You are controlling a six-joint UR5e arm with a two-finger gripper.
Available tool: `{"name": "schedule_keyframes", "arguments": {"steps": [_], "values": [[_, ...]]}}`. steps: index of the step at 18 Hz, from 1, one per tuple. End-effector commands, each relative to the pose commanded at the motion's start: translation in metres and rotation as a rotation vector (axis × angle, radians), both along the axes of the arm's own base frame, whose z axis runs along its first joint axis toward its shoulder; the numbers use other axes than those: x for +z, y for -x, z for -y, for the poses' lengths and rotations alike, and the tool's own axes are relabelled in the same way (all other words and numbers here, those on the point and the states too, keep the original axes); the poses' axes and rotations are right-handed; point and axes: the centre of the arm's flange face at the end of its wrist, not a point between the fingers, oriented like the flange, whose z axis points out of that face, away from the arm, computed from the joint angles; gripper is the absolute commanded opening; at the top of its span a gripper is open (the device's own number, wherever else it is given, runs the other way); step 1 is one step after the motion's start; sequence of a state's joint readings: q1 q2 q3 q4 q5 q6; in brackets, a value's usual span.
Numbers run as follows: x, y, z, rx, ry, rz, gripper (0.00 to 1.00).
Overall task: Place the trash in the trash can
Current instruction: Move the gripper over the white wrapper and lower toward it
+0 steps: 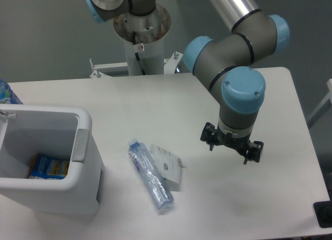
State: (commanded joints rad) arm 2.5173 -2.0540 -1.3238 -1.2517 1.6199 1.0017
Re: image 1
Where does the blue yellow snack packet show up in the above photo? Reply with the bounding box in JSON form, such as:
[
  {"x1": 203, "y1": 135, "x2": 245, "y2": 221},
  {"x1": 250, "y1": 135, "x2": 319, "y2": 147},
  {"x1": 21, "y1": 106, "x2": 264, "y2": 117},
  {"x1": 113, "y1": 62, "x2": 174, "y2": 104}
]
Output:
[{"x1": 27, "y1": 154, "x2": 70, "y2": 180}]

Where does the clear plastic water bottle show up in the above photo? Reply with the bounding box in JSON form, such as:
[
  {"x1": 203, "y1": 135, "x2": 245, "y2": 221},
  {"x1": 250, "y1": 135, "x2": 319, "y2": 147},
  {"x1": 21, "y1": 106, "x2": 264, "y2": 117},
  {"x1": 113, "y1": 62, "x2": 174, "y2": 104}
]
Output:
[{"x1": 128, "y1": 138, "x2": 174, "y2": 210}]

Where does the white metal frame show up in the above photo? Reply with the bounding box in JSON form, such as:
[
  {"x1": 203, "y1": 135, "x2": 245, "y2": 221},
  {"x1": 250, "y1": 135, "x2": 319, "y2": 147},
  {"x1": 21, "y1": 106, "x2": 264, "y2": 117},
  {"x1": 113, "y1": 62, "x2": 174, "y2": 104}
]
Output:
[{"x1": 307, "y1": 78, "x2": 331, "y2": 129}]

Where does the black table clamp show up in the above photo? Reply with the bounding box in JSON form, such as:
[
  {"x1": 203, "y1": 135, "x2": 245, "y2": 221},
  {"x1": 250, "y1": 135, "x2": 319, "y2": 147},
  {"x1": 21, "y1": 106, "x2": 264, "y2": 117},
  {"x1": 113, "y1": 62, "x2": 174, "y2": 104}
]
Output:
[{"x1": 313, "y1": 201, "x2": 331, "y2": 229}]

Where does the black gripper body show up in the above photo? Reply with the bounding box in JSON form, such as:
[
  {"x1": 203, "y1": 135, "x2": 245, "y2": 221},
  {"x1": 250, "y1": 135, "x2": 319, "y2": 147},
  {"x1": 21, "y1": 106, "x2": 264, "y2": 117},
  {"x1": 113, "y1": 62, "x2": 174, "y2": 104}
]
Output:
[{"x1": 211, "y1": 127, "x2": 251, "y2": 153}]

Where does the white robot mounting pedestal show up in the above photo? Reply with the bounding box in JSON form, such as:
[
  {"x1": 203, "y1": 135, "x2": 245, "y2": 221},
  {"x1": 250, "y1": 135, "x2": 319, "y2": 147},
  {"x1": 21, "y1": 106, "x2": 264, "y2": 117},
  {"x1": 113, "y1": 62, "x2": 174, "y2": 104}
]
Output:
[{"x1": 114, "y1": 4, "x2": 171, "y2": 76}]

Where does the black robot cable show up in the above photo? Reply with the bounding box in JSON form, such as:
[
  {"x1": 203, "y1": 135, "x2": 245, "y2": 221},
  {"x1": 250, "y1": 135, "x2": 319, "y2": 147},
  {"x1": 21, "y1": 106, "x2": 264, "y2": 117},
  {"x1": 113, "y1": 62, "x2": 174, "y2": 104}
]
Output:
[{"x1": 131, "y1": 30, "x2": 146, "y2": 76}]

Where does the white paper bag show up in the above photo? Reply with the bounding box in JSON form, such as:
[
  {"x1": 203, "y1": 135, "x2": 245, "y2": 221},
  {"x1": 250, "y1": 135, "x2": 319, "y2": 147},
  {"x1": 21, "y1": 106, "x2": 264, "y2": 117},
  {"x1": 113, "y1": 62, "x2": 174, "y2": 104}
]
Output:
[{"x1": 150, "y1": 144, "x2": 185, "y2": 192}]

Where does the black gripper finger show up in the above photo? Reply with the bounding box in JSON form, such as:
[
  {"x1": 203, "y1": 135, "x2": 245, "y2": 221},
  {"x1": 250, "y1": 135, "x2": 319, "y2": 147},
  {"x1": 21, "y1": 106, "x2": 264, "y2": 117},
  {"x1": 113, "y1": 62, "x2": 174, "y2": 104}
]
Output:
[
  {"x1": 243, "y1": 141, "x2": 264, "y2": 165},
  {"x1": 200, "y1": 122, "x2": 215, "y2": 151}
]

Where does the white metal base bracket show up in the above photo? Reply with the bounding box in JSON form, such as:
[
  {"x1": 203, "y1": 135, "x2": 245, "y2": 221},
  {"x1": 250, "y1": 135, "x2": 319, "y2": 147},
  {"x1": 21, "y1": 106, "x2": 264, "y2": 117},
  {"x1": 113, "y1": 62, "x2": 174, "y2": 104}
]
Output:
[{"x1": 89, "y1": 51, "x2": 189, "y2": 78}]

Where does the blue patterned bottle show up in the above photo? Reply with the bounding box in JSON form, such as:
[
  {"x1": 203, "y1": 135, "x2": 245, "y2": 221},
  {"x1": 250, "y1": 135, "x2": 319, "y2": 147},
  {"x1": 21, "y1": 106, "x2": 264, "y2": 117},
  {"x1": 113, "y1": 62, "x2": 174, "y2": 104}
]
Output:
[{"x1": 0, "y1": 79, "x2": 23, "y2": 104}]

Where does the white plastic trash can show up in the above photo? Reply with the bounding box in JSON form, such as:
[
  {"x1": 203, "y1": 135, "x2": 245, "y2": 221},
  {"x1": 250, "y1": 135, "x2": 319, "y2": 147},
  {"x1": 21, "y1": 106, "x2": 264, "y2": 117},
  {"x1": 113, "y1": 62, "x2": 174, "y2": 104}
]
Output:
[{"x1": 1, "y1": 104, "x2": 104, "y2": 214}]

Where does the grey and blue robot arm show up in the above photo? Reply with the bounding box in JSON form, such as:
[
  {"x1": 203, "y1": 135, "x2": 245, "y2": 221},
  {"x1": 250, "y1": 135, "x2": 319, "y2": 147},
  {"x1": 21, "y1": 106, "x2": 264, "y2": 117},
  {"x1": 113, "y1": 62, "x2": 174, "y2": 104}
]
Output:
[{"x1": 85, "y1": 0, "x2": 290, "y2": 162}]

